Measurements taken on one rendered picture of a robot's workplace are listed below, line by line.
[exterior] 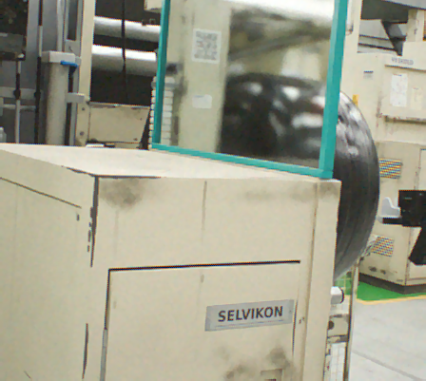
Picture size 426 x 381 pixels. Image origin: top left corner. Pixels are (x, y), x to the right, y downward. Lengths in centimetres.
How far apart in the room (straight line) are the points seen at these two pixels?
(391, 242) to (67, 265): 570
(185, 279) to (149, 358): 11
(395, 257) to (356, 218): 474
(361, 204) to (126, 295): 100
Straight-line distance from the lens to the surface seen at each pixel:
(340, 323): 207
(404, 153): 655
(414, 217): 170
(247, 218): 108
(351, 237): 191
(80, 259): 100
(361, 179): 189
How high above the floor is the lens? 135
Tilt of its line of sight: 4 degrees down
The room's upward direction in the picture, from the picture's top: 5 degrees clockwise
